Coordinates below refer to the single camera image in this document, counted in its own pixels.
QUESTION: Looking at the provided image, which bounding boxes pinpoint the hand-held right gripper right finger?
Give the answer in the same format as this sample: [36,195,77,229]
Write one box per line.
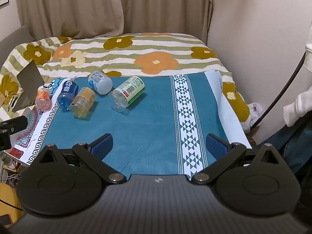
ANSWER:
[191,133,281,185]

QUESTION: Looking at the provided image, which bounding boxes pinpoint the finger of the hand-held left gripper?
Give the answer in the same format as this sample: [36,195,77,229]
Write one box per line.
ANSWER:
[0,130,12,152]
[0,115,28,135]

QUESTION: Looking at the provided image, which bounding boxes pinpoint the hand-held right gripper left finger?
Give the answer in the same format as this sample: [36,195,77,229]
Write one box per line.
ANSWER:
[39,133,127,184]

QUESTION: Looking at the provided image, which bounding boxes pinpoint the mandala printed cloth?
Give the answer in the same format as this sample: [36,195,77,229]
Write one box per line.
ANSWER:
[10,107,45,162]

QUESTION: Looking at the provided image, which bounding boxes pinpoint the small orange drink bottle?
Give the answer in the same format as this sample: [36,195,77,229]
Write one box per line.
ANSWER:
[35,85,52,112]

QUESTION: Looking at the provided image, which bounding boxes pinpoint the grey folding stand board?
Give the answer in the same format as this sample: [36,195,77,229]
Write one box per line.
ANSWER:
[11,60,46,113]

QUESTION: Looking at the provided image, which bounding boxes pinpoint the yellow label clear bottle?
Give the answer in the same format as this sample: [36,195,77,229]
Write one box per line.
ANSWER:
[69,87,97,120]

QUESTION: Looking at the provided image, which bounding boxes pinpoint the teal patterned cloth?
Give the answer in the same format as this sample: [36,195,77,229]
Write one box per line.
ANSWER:
[14,69,253,179]

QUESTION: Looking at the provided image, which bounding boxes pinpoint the white plastic bag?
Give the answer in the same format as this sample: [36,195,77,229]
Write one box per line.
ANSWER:
[241,102,262,133]

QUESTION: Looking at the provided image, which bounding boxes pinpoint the blue drink bottle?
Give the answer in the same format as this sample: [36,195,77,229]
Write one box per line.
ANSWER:
[57,80,80,113]

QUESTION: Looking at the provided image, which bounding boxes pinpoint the yellow box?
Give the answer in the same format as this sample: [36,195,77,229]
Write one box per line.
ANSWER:
[0,182,26,227]

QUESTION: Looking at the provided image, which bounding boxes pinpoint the green label clear bottle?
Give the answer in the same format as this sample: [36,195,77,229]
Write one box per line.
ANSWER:
[111,76,146,115]

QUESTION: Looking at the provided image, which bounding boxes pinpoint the white bottle blue label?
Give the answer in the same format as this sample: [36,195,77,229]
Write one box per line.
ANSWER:
[88,70,113,95]

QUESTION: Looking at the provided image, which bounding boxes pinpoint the person's blue jeans leg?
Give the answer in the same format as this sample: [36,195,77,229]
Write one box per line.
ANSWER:
[255,112,312,176]

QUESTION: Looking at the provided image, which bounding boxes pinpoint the grey headboard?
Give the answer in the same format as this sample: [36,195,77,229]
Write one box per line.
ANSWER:
[0,25,35,64]

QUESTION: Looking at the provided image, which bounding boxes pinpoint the person's white top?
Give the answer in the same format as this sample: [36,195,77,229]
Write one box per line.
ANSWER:
[283,19,312,128]

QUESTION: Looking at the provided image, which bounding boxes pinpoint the floral striped blanket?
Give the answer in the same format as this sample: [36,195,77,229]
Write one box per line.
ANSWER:
[0,32,252,130]

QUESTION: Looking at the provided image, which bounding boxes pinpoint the beige curtain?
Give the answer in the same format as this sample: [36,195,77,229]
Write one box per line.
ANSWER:
[15,0,214,45]

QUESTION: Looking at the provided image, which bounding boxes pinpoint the bundle of white cables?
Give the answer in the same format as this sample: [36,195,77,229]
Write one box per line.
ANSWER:
[0,151,23,184]

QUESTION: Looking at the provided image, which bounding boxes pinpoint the black cable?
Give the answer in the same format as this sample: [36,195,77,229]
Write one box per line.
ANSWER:
[251,51,307,129]

